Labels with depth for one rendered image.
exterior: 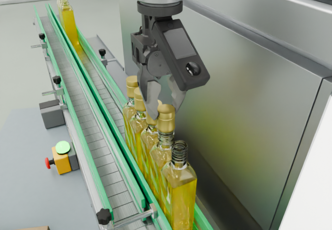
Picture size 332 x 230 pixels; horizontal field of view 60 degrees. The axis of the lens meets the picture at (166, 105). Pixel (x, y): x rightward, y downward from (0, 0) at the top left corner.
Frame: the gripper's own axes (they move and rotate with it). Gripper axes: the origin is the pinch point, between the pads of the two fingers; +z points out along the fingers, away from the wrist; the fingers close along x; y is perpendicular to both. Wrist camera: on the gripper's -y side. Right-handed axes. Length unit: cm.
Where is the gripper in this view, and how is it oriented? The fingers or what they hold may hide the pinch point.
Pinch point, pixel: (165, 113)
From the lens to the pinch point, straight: 54.2
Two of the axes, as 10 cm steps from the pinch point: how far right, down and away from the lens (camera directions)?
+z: 0.0, 8.2, 5.7
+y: -4.3, -5.1, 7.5
